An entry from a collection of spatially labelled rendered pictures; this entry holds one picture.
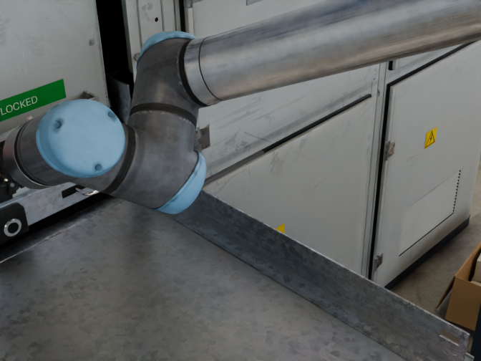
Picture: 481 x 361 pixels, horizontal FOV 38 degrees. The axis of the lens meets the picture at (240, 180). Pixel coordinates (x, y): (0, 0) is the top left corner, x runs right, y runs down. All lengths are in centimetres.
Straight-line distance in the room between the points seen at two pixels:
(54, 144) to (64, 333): 37
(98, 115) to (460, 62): 155
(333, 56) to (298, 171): 90
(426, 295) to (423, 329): 144
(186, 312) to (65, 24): 51
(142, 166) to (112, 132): 6
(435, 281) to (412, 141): 60
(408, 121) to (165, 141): 126
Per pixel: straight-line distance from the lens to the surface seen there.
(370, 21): 78
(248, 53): 85
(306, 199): 177
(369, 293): 105
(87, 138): 82
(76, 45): 124
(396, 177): 212
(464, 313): 230
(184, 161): 89
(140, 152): 86
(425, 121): 215
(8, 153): 93
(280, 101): 155
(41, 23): 119
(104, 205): 134
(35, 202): 128
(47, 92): 123
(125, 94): 128
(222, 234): 123
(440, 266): 259
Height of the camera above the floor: 157
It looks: 32 degrees down
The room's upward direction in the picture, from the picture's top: 1 degrees counter-clockwise
